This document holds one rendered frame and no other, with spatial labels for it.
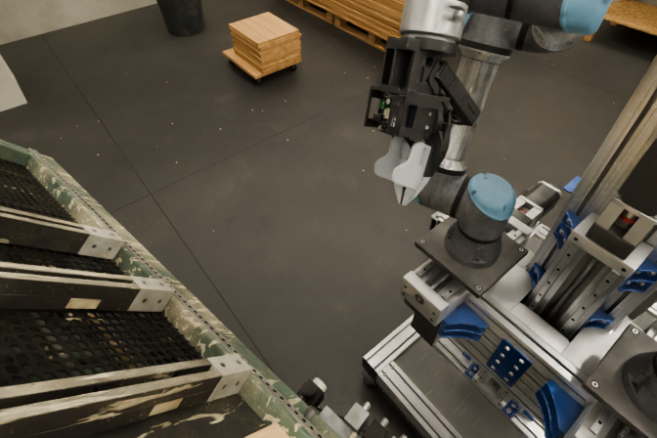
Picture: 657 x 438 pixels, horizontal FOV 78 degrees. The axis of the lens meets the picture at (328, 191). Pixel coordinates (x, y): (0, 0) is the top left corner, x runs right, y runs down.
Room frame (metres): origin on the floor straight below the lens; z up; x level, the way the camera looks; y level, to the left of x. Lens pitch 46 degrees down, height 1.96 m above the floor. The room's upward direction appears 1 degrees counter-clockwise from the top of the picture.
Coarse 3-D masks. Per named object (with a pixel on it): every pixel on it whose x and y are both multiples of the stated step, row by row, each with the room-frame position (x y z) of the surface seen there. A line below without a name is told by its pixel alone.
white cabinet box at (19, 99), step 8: (0, 56) 3.48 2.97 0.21; (0, 64) 3.02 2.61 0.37; (0, 72) 3.00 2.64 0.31; (8, 72) 3.04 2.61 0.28; (0, 80) 2.98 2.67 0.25; (8, 80) 3.01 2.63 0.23; (16, 80) 3.38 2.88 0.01; (0, 88) 2.96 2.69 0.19; (8, 88) 2.99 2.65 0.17; (16, 88) 3.02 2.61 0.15; (0, 96) 2.94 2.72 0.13; (8, 96) 2.97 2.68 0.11; (16, 96) 3.00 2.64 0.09; (0, 104) 2.92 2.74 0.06; (8, 104) 2.95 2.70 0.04; (16, 104) 2.98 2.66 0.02
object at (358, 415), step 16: (304, 384) 0.40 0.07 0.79; (320, 384) 0.41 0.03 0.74; (304, 400) 0.37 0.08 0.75; (320, 400) 0.38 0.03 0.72; (320, 416) 0.33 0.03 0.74; (336, 416) 0.33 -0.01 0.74; (352, 416) 0.32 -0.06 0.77; (368, 416) 0.32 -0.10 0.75; (336, 432) 0.29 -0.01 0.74; (352, 432) 0.29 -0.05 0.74; (368, 432) 0.28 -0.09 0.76; (384, 432) 0.28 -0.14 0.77
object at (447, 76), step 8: (448, 64) 0.46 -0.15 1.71; (440, 72) 0.45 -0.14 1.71; (448, 72) 0.45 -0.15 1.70; (440, 80) 0.44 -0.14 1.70; (448, 80) 0.45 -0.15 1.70; (456, 80) 0.46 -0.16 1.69; (448, 88) 0.45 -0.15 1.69; (456, 88) 0.45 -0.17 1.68; (464, 88) 0.46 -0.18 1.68; (448, 96) 0.45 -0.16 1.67; (456, 96) 0.45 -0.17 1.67; (464, 96) 0.46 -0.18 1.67; (456, 104) 0.45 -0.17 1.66; (464, 104) 0.45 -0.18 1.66; (472, 104) 0.46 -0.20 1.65; (456, 112) 0.46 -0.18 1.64; (464, 112) 0.45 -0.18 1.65; (472, 112) 0.46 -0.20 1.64; (480, 112) 0.47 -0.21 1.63; (456, 120) 0.46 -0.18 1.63; (464, 120) 0.46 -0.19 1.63; (472, 120) 0.45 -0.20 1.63
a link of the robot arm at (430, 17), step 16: (416, 0) 0.48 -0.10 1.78; (432, 0) 0.47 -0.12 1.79; (448, 0) 0.46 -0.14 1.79; (416, 16) 0.47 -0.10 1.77; (432, 16) 0.46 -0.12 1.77; (448, 16) 0.46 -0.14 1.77; (464, 16) 0.47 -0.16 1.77; (400, 32) 0.48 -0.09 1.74; (416, 32) 0.46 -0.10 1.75; (432, 32) 0.45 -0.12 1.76; (448, 32) 0.45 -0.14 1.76
